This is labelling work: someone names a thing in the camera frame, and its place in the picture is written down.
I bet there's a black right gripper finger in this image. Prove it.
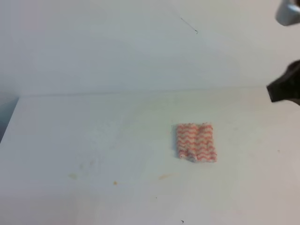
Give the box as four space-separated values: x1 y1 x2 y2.
267 60 300 105

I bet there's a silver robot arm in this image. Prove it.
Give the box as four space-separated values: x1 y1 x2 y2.
267 0 300 105

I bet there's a pink white striped rag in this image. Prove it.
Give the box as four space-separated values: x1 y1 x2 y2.
175 123 218 163

